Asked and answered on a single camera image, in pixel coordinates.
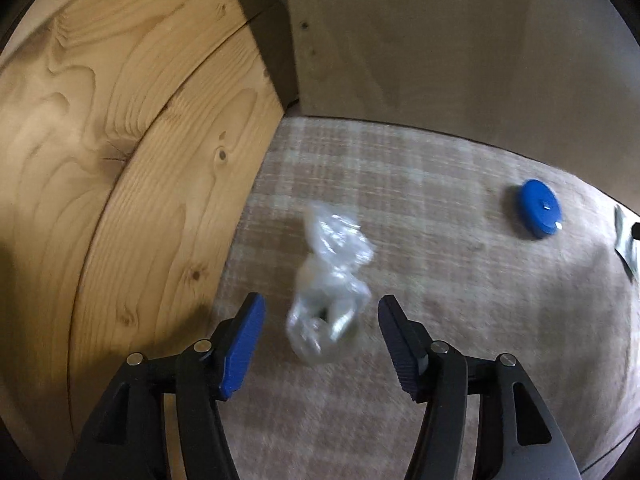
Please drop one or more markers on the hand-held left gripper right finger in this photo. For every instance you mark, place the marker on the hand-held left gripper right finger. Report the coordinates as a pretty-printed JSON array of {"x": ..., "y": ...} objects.
[{"x": 397, "y": 345}]

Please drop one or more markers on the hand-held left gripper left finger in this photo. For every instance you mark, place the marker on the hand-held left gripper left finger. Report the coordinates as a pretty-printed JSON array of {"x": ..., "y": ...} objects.
[{"x": 245, "y": 340}]

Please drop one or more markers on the clear plastic bag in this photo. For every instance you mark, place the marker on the clear plastic bag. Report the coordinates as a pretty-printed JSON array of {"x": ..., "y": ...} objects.
[{"x": 327, "y": 280}]

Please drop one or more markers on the beige checked blanket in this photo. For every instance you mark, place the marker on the beige checked blanket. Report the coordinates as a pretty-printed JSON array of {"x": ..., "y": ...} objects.
[{"x": 450, "y": 285}]

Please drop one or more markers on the blue round tape measure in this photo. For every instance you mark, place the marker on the blue round tape measure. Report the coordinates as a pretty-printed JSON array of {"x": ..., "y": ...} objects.
[{"x": 540, "y": 207}]

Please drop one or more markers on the pine wood board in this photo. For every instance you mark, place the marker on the pine wood board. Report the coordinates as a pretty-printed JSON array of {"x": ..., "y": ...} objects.
[{"x": 125, "y": 160}]

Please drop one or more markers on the silver foil pouch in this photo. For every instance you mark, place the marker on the silver foil pouch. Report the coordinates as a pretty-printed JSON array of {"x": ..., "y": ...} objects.
[{"x": 625, "y": 250}]

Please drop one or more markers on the light plywood panel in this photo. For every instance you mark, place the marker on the light plywood panel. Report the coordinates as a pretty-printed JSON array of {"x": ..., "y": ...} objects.
[{"x": 450, "y": 50}]

